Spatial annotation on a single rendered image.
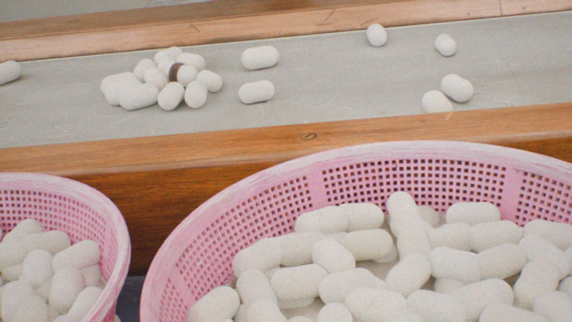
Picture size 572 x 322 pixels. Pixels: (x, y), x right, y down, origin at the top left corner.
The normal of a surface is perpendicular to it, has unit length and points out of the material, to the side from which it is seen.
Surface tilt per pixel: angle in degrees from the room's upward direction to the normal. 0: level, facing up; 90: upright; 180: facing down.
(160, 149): 0
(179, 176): 90
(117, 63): 0
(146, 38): 45
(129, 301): 0
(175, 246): 75
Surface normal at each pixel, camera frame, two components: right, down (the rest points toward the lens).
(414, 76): -0.11, -0.89
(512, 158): -0.64, 0.15
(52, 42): -0.11, -0.31
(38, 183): -0.39, 0.20
